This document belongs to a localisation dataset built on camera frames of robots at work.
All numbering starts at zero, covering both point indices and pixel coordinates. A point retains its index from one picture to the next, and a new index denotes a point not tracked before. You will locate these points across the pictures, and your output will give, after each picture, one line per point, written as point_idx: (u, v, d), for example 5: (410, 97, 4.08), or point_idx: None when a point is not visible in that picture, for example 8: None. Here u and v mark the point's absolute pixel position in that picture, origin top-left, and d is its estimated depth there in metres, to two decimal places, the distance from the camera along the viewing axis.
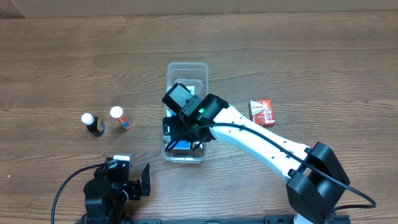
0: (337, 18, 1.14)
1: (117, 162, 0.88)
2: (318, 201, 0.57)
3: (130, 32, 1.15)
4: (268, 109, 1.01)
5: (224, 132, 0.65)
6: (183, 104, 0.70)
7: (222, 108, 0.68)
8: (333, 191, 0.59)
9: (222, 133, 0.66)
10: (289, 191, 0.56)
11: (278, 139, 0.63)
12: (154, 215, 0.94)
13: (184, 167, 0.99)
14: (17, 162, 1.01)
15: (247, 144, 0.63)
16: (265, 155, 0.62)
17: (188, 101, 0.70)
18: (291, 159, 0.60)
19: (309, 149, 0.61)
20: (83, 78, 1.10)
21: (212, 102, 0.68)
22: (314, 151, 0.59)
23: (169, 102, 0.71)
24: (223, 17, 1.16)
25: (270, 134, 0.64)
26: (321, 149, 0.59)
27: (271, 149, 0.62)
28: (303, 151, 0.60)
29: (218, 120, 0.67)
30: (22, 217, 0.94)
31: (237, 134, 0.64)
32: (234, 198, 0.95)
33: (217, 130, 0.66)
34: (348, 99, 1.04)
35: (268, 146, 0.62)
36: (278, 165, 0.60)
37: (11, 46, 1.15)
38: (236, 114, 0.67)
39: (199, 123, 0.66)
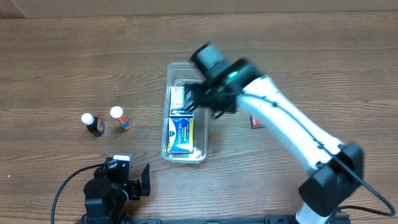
0: (337, 18, 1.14)
1: (117, 162, 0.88)
2: (334, 197, 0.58)
3: (130, 32, 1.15)
4: None
5: (254, 105, 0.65)
6: (212, 66, 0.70)
7: (255, 78, 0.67)
8: (348, 190, 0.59)
9: (252, 106, 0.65)
10: (311, 180, 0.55)
11: (313, 126, 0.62)
12: (154, 215, 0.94)
13: (183, 167, 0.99)
14: (17, 162, 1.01)
15: (277, 121, 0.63)
16: (293, 137, 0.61)
17: (217, 62, 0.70)
18: (321, 150, 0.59)
19: (341, 145, 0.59)
20: (83, 78, 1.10)
21: (245, 68, 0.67)
22: (348, 150, 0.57)
23: (196, 62, 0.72)
24: (223, 17, 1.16)
25: (303, 119, 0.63)
26: (354, 150, 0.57)
27: (301, 134, 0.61)
28: (336, 145, 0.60)
29: (250, 90, 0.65)
30: (22, 217, 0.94)
31: (267, 110, 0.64)
32: (234, 198, 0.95)
33: (247, 101, 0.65)
34: (348, 99, 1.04)
35: (299, 129, 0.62)
36: (306, 151, 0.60)
37: (11, 46, 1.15)
38: (270, 88, 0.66)
39: (226, 86, 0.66)
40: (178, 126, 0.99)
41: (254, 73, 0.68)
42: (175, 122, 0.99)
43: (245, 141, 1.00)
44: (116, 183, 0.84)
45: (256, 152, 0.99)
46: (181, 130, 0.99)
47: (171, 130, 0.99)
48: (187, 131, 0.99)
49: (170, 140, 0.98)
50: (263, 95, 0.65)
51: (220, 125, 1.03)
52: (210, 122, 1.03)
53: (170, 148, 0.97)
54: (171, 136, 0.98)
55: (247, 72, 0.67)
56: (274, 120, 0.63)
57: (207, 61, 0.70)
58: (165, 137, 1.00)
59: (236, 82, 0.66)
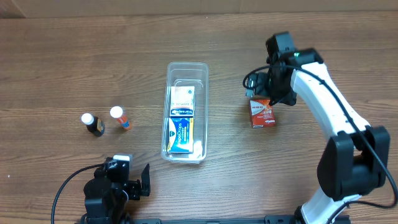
0: (337, 18, 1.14)
1: (117, 162, 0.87)
2: (347, 175, 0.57)
3: (130, 32, 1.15)
4: (268, 109, 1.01)
5: (304, 79, 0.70)
6: (283, 49, 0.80)
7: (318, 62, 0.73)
8: (365, 177, 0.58)
9: (302, 80, 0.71)
10: (329, 144, 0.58)
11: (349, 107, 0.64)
12: (154, 215, 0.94)
13: (184, 167, 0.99)
14: (17, 162, 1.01)
15: (318, 94, 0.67)
16: (328, 111, 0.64)
17: (288, 48, 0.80)
18: (348, 124, 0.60)
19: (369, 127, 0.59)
20: (83, 78, 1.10)
21: (311, 53, 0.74)
22: (374, 130, 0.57)
23: (271, 46, 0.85)
24: (223, 17, 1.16)
25: (344, 101, 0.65)
26: (381, 132, 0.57)
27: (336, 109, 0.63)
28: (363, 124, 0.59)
29: (306, 68, 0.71)
30: (22, 217, 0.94)
31: (314, 84, 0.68)
32: (234, 198, 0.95)
33: (299, 76, 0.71)
34: (348, 99, 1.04)
35: (334, 103, 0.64)
36: (333, 122, 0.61)
37: (11, 46, 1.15)
38: (324, 73, 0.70)
39: (289, 62, 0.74)
40: (178, 126, 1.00)
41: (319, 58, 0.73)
42: (175, 122, 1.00)
43: (245, 141, 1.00)
44: (117, 183, 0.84)
45: (256, 151, 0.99)
46: (181, 130, 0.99)
47: (171, 130, 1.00)
48: (187, 131, 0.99)
49: (170, 140, 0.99)
50: (315, 74, 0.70)
51: (221, 125, 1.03)
52: (211, 122, 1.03)
53: (170, 148, 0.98)
54: (171, 136, 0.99)
55: (311, 56, 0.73)
56: (317, 94, 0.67)
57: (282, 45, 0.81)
58: (165, 137, 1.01)
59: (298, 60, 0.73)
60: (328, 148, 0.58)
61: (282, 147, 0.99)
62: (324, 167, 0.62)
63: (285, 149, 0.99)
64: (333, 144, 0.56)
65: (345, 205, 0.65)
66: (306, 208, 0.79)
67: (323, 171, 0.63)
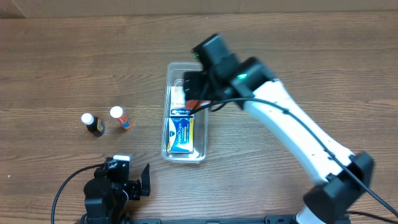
0: (337, 18, 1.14)
1: (117, 162, 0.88)
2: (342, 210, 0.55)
3: (130, 32, 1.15)
4: None
5: (263, 111, 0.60)
6: (218, 60, 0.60)
7: (265, 81, 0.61)
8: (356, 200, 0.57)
9: (262, 112, 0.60)
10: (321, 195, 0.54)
11: (323, 135, 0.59)
12: (154, 215, 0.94)
13: (184, 167, 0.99)
14: (17, 162, 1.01)
15: (285, 127, 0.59)
16: (306, 150, 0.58)
17: (223, 58, 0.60)
18: (333, 162, 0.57)
19: (352, 155, 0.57)
20: (83, 78, 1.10)
21: (254, 68, 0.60)
22: (359, 160, 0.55)
23: (201, 53, 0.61)
24: (223, 17, 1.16)
25: (313, 127, 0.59)
26: (365, 158, 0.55)
27: (314, 145, 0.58)
28: (347, 157, 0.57)
29: (260, 94, 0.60)
30: (22, 217, 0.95)
31: (277, 119, 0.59)
32: (234, 198, 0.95)
33: (257, 107, 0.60)
34: (348, 99, 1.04)
35: (306, 135, 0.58)
36: (316, 163, 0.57)
37: (11, 46, 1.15)
38: (282, 93, 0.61)
39: (234, 88, 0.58)
40: (178, 126, 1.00)
41: (266, 73, 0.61)
42: (175, 122, 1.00)
43: (245, 141, 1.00)
44: (116, 183, 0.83)
45: (256, 151, 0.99)
46: (181, 130, 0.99)
47: (171, 130, 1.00)
48: (187, 131, 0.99)
49: (170, 140, 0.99)
50: (274, 101, 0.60)
51: (221, 125, 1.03)
52: (210, 122, 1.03)
53: (170, 148, 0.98)
54: (171, 136, 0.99)
55: (255, 73, 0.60)
56: (283, 129, 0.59)
57: (214, 56, 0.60)
58: (165, 137, 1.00)
59: (246, 85, 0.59)
60: (319, 194, 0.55)
61: (282, 147, 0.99)
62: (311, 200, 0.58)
63: (285, 149, 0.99)
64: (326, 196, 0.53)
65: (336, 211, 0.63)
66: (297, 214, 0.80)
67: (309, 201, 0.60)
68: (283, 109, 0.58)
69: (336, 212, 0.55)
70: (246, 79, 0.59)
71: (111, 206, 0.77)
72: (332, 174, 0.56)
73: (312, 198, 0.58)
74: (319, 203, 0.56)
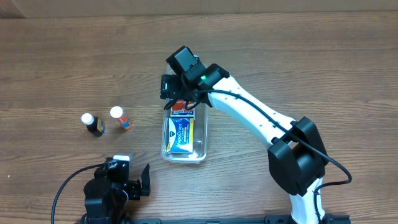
0: (337, 18, 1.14)
1: (117, 162, 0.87)
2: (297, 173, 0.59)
3: (130, 32, 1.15)
4: None
5: (220, 99, 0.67)
6: (186, 68, 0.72)
7: (222, 78, 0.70)
8: (311, 165, 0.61)
9: (219, 100, 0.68)
10: (270, 157, 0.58)
11: (268, 109, 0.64)
12: (154, 215, 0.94)
13: (184, 167, 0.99)
14: (17, 162, 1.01)
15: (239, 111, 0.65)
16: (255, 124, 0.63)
17: (191, 65, 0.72)
18: (277, 129, 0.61)
19: (294, 122, 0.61)
20: (83, 78, 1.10)
21: (214, 71, 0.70)
22: (300, 124, 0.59)
23: (174, 63, 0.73)
24: (223, 17, 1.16)
25: (262, 106, 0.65)
26: (306, 123, 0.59)
27: (260, 117, 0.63)
28: (289, 123, 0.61)
29: (217, 87, 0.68)
30: (22, 217, 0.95)
31: (231, 102, 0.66)
32: (234, 198, 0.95)
33: (215, 97, 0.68)
34: (347, 99, 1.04)
35: (255, 112, 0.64)
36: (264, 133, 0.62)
37: (11, 46, 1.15)
38: (233, 83, 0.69)
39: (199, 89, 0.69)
40: (178, 127, 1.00)
41: (224, 72, 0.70)
42: (175, 123, 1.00)
43: (245, 141, 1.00)
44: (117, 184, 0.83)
45: (256, 151, 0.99)
46: (180, 130, 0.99)
47: (171, 130, 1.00)
48: (187, 132, 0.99)
49: (170, 141, 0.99)
50: (228, 90, 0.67)
51: (221, 125, 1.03)
52: (211, 122, 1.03)
53: (170, 149, 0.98)
54: (171, 136, 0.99)
55: (216, 75, 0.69)
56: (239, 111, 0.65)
57: (183, 65, 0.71)
58: (165, 137, 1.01)
59: (209, 85, 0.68)
60: (270, 158, 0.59)
61: None
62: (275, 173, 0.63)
63: None
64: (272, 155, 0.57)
65: (314, 194, 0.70)
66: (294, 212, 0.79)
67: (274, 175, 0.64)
68: (234, 94, 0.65)
69: (288, 173, 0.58)
70: (208, 81, 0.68)
71: (111, 206, 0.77)
72: (275, 137, 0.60)
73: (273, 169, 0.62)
74: (277, 170, 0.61)
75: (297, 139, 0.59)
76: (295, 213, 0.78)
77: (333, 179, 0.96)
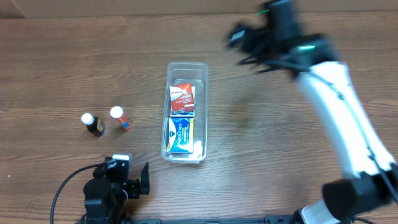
0: (337, 18, 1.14)
1: (117, 162, 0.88)
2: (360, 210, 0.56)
3: (130, 32, 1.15)
4: (187, 94, 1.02)
5: (316, 91, 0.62)
6: None
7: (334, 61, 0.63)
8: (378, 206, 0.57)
9: (315, 90, 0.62)
10: (349, 187, 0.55)
11: (369, 127, 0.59)
12: (154, 215, 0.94)
13: (184, 167, 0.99)
14: (17, 162, 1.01)
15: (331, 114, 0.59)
16: (347, 140, 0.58)
17: None
18: (371, 162, 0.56)
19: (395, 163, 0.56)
20: (83, 78, 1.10)
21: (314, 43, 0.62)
22: None
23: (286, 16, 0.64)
24: (223, 17, 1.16)
25: (361, 116, 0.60)
26: None
27: (360, 142, 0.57)
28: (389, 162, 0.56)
29: (318, 70, 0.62)
30: (22, 217, 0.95)
31: (326, 102, 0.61)
32: (234, 198, 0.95)
33: (311, 83, 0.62)
34: None
35: (354, 127, 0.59)
36: (354, 158, 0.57)
37: (11, 46, 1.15)
38: (342, 78, 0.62)
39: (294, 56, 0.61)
40: (178, 127, 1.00)
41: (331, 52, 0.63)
42: (175, 122, 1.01)
43: (245, 141, 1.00)
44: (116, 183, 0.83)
45: (256, 152, 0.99)
46: (181, 130, 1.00)
47: (171, 130, 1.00)
48: (187, 132, 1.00)
49: (170, 141, 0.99)
50: (328, 83, 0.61)
51: (221, 125, 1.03)
52: (211, 122, 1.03)
53: (170, 148, 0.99)
54: (171, 136, 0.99)
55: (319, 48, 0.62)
56: (331, 112, 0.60)
57: None
58: (165, 137, 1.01)
59: (303, 55, 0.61)
60: (347, 187, 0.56)
61: (282, 147, 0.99)
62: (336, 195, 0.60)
63: (285, 149, 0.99)
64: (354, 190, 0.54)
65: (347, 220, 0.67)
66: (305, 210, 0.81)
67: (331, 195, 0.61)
68: (336, 96, 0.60)
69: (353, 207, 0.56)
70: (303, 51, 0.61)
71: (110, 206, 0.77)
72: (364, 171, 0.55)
73: (336, 191, 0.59)
74: (342, 196, 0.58)
75: (382, 186, 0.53)
76: (308, 211, 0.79)
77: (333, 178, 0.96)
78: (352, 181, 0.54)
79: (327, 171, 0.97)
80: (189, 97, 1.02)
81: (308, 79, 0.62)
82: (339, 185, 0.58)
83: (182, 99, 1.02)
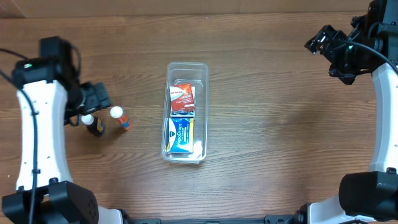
0: (337, 18, 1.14)
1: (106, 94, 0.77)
2: (369, 205, 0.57)
3: (130, 33, 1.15)
4: (187, 94, 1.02)
5: (390, 83, 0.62)
6: (388, 22, 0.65)
7: None
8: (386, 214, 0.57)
9: (387, 82, 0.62)
10: (371, 174, 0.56)
11: None
12: (155, 215, 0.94)
13: (184, 167, 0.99)
14: (17, 162, 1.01)
15: (394, 109, 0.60)
16: (393, 136, 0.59)
17: (394, 23, 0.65)
18: None
19: None
20: (83, 79, 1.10)
21: None
22: None
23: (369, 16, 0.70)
24: (223, 17, 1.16)
25: None
26: None
27: None
28: None
29: None
30: None
31: (394, 98, 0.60)
32: (234, 198, 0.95)
33: (387, 76, 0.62)
34: (347, 99, 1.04)
35: None
36: (390, 152, 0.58)
37: (11, 46, 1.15)
38: None
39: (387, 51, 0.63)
40: (178, 127, 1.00)
41: None
42: (175, 122, 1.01)
43: (245, 141, 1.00)
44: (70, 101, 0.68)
45: (256, 151, 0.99)
46: (181, 130, 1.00)
47: (171, 130, 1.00)
48: (187, 132, 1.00)
49: (170, 141, 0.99)
50: None
51: (220, 125, 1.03)
52: (210, 122, 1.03)
53: (170, 148, 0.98)
54: (171, 136, 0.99)
55: None
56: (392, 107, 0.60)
57: (387, 17, 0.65)
58: (165, 137, 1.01)
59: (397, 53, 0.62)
60: (367, 175, 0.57)
61: (282, 147, 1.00)
62: (351, 182, 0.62)
63: (285, 149, 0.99)
64: (375, 178, 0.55)
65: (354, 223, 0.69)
66: (313, 205, 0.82)
67: (346, 182, 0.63)
68: None
69: (364, 196, 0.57)
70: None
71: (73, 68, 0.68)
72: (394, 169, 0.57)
73: (355, 178, 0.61)
74: (358, 184, 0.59)
75: None
76: (315, 206, 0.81)
77: (333, 178, 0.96)
78: (378, 172, 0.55)
79: (328, 171, 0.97)
80: (189, 98, 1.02)
81: (386, 70, 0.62)
82: (362, 173, 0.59)
83: (182, 99, 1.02)
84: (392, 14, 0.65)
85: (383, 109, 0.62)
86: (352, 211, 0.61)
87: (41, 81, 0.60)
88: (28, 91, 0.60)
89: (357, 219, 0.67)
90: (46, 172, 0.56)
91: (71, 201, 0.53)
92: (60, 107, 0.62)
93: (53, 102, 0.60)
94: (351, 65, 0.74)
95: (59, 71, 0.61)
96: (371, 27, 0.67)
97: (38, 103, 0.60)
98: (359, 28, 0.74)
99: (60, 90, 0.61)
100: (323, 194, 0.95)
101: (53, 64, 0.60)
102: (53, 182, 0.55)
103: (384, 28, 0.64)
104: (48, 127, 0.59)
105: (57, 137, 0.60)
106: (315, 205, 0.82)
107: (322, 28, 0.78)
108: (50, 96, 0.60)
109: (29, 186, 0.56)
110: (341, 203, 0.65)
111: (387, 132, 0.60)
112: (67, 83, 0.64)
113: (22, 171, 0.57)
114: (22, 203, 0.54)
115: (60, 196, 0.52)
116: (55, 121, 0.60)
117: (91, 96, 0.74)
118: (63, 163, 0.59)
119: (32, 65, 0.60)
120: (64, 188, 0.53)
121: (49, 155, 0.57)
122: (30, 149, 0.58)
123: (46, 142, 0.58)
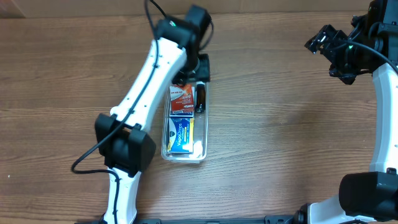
0: (337, 17, 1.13)
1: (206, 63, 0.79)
2: (369, 205, 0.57)
3: (130, 32, 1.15)
4: (187, 94, 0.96)
5: (390, 83, 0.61)
6: (388, 22, 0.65)
7: None
8: (387, 214, 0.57)
9: (388, 82, 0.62)
10: (372, 174, 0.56)
11: None
12: (155, 215, 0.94)
13: (184, 167, 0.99)
14: (17, 162, 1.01)
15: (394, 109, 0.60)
16: (393, 135, 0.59)
17: (394, 23, 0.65)
18: None
19: None
20: (83, 79, 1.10)
21: None
22: None
23: (370, 15, 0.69)
24: (223, 17, 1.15)
25: None
26: None
27: None
28: None
29: None
30: (22, 217, 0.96)
31: (395, 98, 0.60)
32: (234, 198, 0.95)
33: (388, 76, 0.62)
34: (348, 99, 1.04)
35: None
36: (390, 152, 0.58)
37: (10, 46, 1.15)
38: None
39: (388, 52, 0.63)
40: (178, 127, 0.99)
41: None
42: (175, 123, 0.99)
43: (245, 141, 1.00)
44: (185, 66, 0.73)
45: (256, 151, 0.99)
46: (181, 130, 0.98)
47: (171, 130, 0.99)
48: (187, 132, 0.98)
49: (170, 141, 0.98)
50: None
51: (220, 125, 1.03)
52: (211, 122, 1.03)
53: (170, 148, 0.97)
54: (171, 136, 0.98)
55: None
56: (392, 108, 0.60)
57: (387, 18, 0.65)
58: (165, 137, 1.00)
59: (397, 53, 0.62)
60: (368, 175, 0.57)
61: (282, 147, 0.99)
62: (351, 181, 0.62)
63: (285, 149, 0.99)
64: (375, 178, 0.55)
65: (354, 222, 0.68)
66: (313, 206, 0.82)
67: (345, 182, 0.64)
68: None
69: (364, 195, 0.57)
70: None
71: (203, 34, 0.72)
72: (394, 170, 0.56)
73: (355, 178, 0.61)
74: (359, 183, 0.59)
75: None
76: (316, 206, 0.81)
77: (334, 178, 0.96)
78: (379, 173, 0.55)
79: (328, 171, 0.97)
80: (189, 98, 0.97)
81: (387, 70, 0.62)
82: (362, 173, 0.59)
83: (182, 100, 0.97)
84: (392, 13, 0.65)
85: (383, 110, 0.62)
86: (352, 211, 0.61)
87: (174, 44, 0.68)
88: (161, 42, 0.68)
89: (357, 220, 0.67)
90: (138, 116, 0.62)
91: (140, 148, 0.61)
92: (174, 70, 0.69)
93: (173, 65, 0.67)
94: (351, 65, 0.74)
95: (192, 41, 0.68)
96: (372, 27, 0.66)
97: (162, 58, 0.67)
98: (359, 28, 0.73)
99: (182, 56, 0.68)
100: (323, 194, 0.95)
101: (192, 34, 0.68)
102: (137, 127, 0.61)
103: (384, 28, 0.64)
104: (158, 84, 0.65)
105: (157, 99, 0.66)
106: (316, 206, 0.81)
107: (323, 27, 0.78)
108: (172, 56, 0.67)
109: (121, 118, 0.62)
110: (341, 203, 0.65)
111: (387, 134, 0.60)
112: (191, 53, 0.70)
113: (122, 103, 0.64)
114: (110, 123, 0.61)
115: (136, 139, 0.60)
116: (166, 78, 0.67)
117: (203, 66, 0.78)
118: (150, 116, 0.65)
119: (176, 25, 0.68)
120: (142, 135, 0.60)
121: (145, 105, 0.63)
122: (138, 89, 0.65)
123: (150, 93, 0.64)
